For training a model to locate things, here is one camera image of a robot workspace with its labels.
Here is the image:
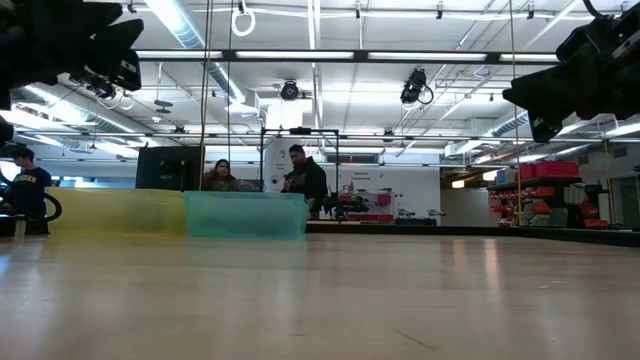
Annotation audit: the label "person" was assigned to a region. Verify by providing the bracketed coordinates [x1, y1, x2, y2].
[202, 158, 242, 193]
[281, 143, 330, 220]
[0, 144, 54, 235]

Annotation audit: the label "background robot station red parts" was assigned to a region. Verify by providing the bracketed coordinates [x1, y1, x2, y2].
[322, 191, 396, 224]

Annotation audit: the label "black metal frame stand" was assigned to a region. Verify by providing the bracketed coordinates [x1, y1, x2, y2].
[258, 126, 341, 194]

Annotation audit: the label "black ceiling-mounted camera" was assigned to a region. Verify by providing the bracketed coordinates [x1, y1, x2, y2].
[399, 67, 434, 107]
[82, 69, 119, 100]

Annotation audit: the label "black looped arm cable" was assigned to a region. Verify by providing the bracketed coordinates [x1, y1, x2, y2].
[42, 192, 64, 222]

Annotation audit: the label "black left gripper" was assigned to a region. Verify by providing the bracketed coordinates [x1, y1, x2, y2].
[0, 0, 145, 110]

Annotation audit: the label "yellow translucent plastic bin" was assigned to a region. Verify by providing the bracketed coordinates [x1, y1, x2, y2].
[46, 187, 187, 237]

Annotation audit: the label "black table side box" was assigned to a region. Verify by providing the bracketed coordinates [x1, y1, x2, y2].
[0, 214, 51, 237]

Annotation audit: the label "white hanging cable ring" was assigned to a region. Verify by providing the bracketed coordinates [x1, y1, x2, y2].
[230, 5, 257, 38]

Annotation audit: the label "large black monitor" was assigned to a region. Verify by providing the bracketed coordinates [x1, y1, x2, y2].
[134, 145, 205, 193]

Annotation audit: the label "round black ceiling camera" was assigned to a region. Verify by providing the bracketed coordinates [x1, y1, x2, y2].
[278, 79, 301, 102]

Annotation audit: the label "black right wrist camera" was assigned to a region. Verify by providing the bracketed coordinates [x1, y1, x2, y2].
[555, 4, 640, 64]

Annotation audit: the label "black aluminium table frame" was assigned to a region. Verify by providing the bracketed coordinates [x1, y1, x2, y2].
[304, 221, 640, 249]

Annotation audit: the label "shelf rack with red bins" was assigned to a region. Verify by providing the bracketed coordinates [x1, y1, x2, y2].
[487, 159, 612, 230]

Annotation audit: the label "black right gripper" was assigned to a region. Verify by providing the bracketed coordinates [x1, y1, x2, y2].
[502, 49, 640, 144]

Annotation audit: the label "teal translucent plastic bin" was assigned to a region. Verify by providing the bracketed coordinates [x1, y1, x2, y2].
[183, 190, 310, 240]

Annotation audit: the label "hanging black cable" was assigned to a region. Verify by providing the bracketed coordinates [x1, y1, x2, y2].
[227, 0, 235, 191]
[198, 0, 210, 192]

